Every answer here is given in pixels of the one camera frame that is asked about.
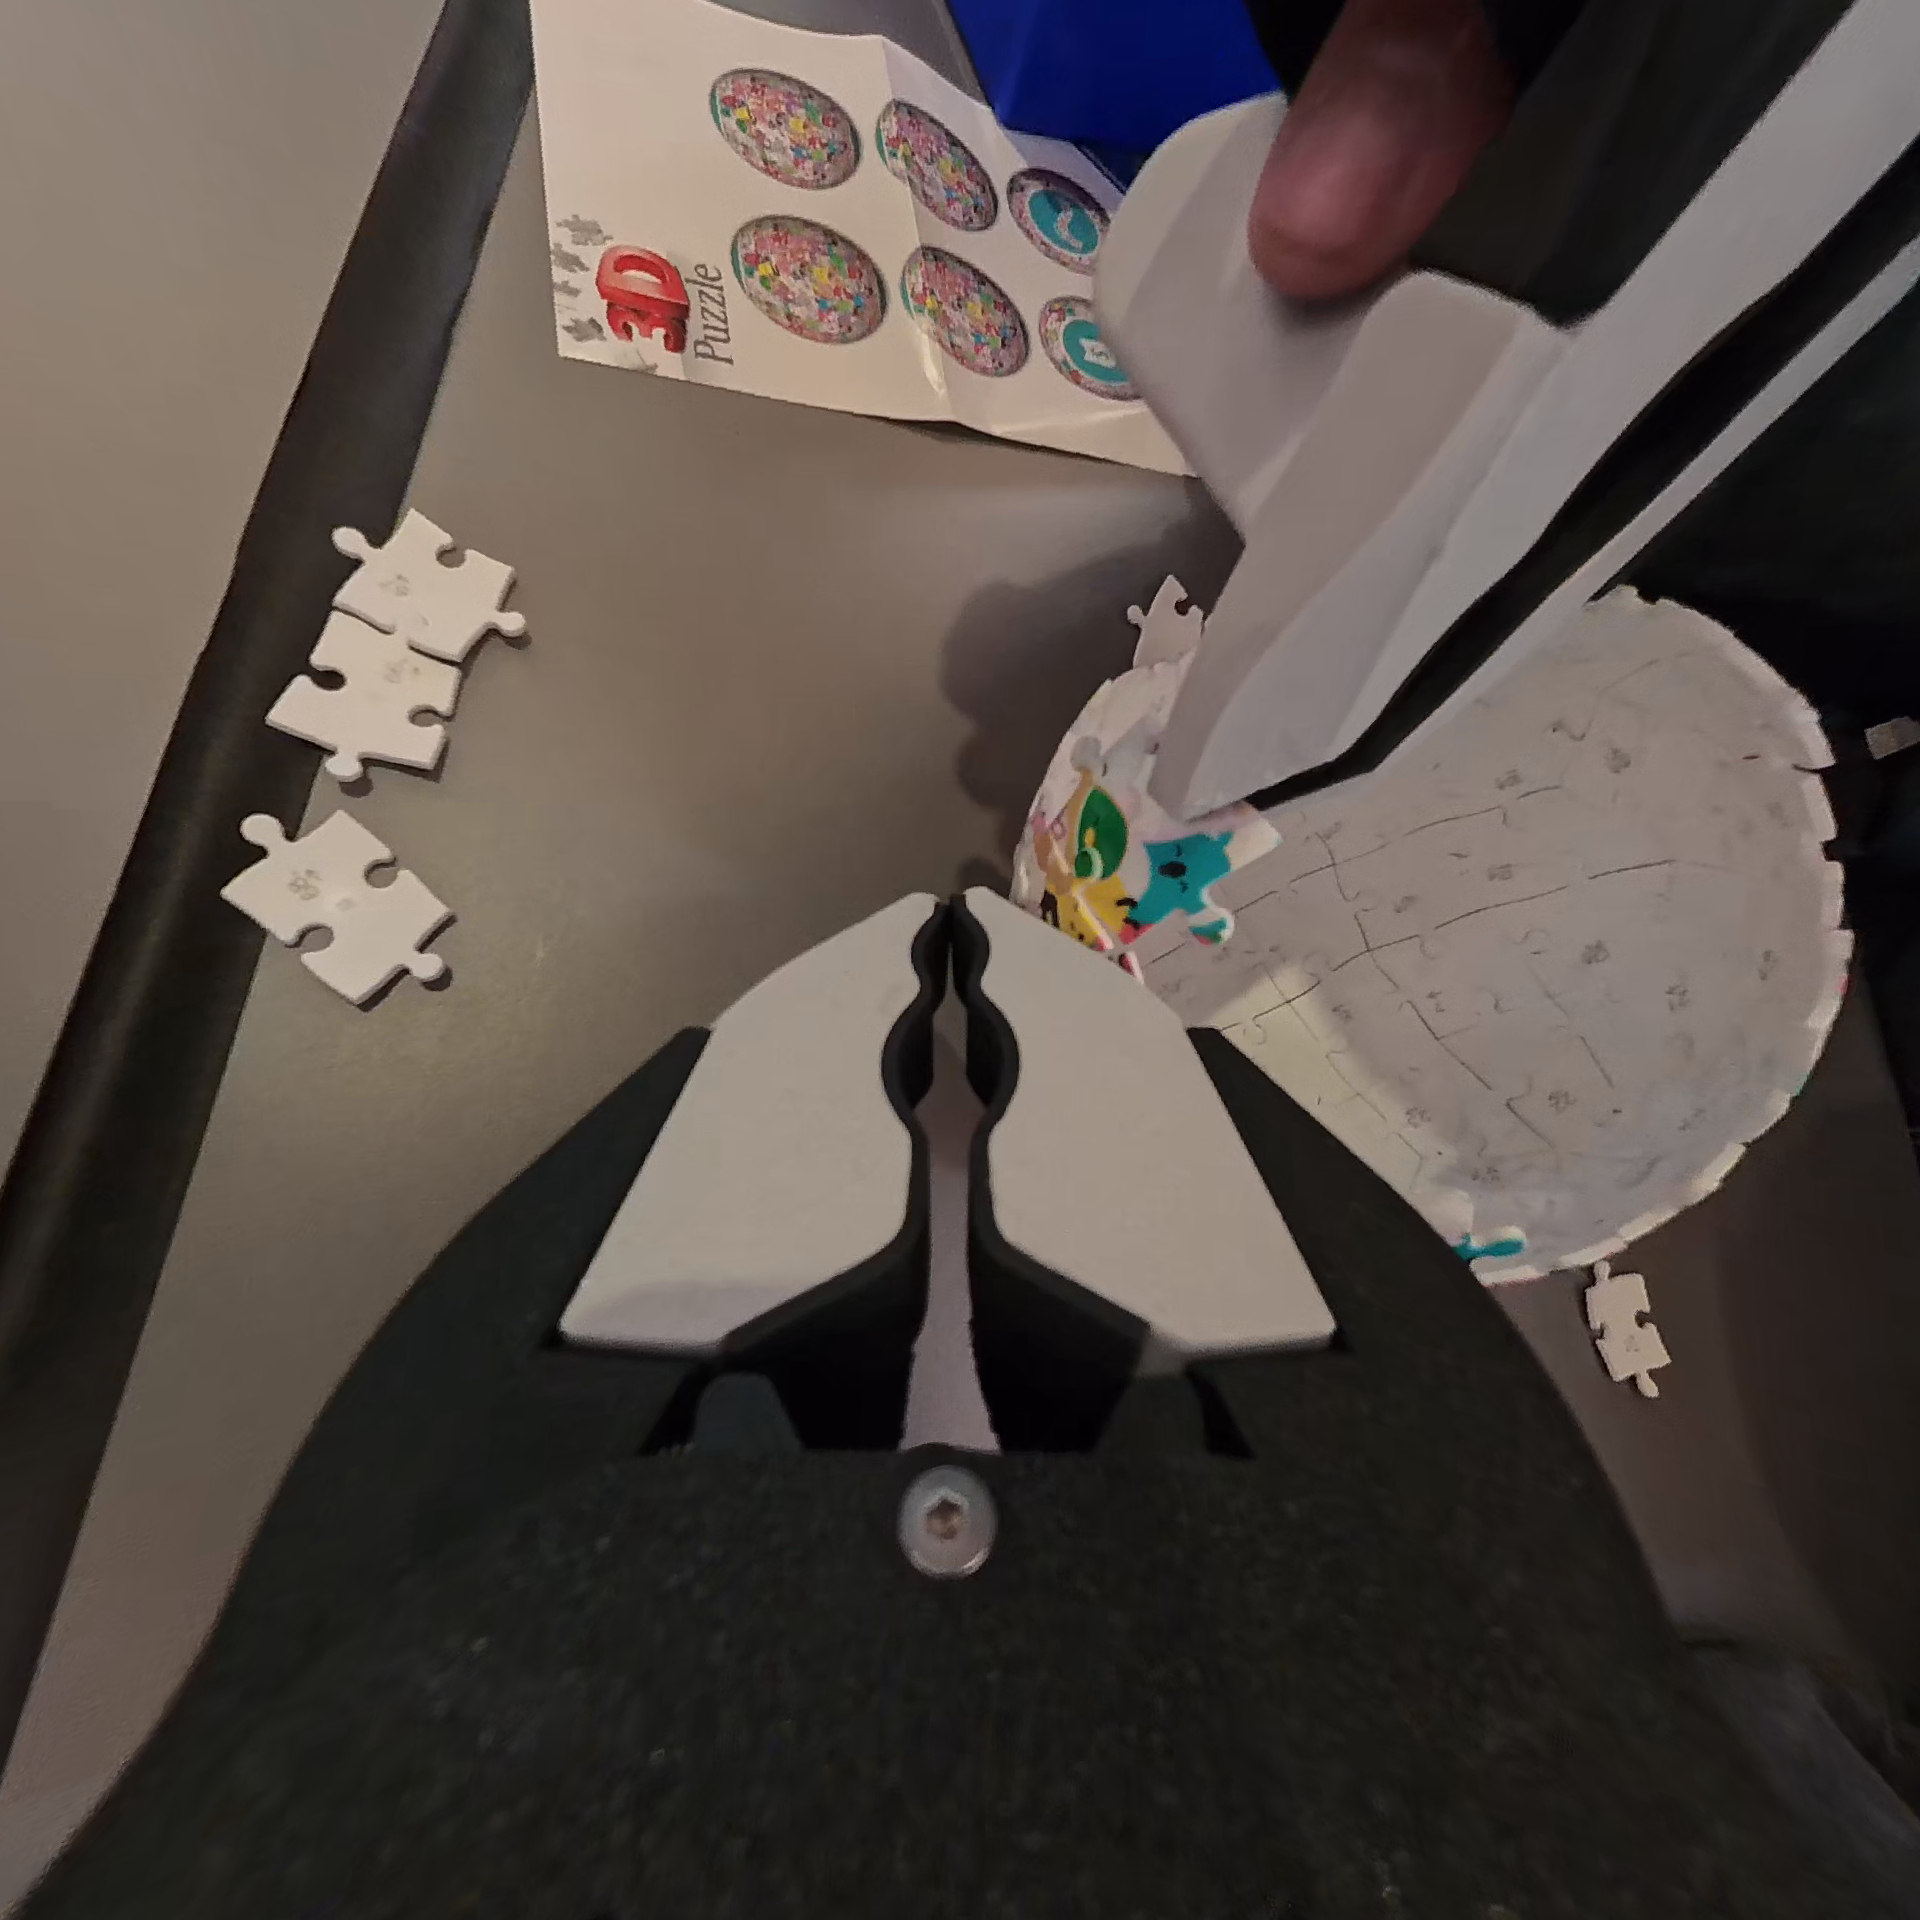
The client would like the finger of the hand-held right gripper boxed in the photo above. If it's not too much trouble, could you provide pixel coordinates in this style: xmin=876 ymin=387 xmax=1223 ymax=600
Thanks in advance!
xmin=1225 ymin=91 xmax=1920 ymax=820
xmin=1095 ymin=103 xmax=1570 ymax=820

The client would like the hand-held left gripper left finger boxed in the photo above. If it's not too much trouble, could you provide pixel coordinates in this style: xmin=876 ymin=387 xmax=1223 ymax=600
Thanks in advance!
xmin=562 ymin=887 xmax=958 ymax=1446

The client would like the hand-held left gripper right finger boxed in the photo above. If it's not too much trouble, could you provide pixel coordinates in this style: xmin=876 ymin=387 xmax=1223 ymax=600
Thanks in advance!
xmin=963 ymin=887 xmax=1340 ymax=1446

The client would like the colourful puzzle ball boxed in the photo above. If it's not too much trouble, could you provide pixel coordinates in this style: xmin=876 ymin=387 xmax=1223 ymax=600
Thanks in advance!
xmin=1016 ymin=584 xmax=1850 ymax=1286

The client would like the puzzle instruction leaflet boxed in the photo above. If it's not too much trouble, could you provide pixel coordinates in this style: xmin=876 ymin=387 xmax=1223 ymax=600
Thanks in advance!
xmin=550 ymin=0 xmax=1203 ymax=478

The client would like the person's right hand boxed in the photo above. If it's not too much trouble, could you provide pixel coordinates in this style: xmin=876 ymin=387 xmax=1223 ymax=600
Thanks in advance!
xmin=1248 ymin=0 xmax=1510 ymax=304

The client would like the blue plastic bin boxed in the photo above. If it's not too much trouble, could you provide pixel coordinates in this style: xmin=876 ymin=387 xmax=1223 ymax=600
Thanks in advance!
xmin=955 ymin=0 xmax=1276 ymax=177

